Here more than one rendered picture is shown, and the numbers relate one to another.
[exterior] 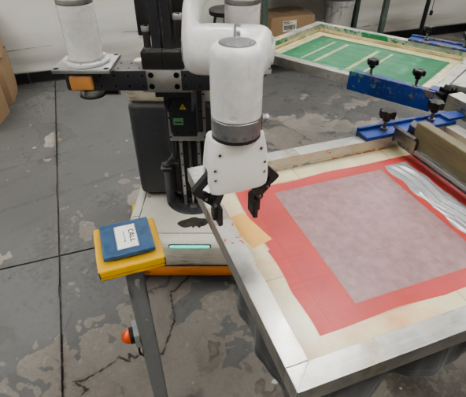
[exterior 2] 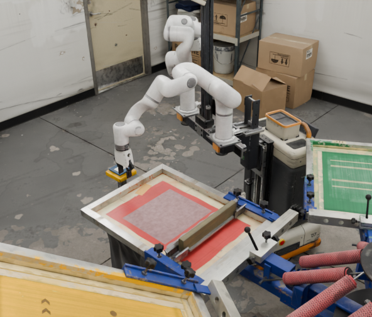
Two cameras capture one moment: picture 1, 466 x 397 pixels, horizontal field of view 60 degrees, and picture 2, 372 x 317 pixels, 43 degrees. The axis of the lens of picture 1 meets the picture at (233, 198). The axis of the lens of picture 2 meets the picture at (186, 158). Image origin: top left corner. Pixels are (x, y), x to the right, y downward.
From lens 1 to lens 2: 2.21 m
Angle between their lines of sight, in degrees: 52
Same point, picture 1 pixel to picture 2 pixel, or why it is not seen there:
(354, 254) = (146, 214)
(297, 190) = (176, 193)
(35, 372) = not seen: hidden behind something
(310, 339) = (103, 212)
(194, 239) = not seen: hidden behind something
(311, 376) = (86, 210)
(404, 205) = (187, 221)
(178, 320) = not seen: hidden behind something
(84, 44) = (182, 103)
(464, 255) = (163, 238)
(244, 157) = (119, 154)
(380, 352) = (99, 219)
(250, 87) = (116, 135)
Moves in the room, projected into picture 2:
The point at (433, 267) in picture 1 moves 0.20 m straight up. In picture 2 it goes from (151, 231) to (148, 197)
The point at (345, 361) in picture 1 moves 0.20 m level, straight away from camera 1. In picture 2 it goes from (93, 214) to (134, 213)
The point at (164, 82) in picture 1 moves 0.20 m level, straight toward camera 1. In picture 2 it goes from (198, 131) to (172, 141)
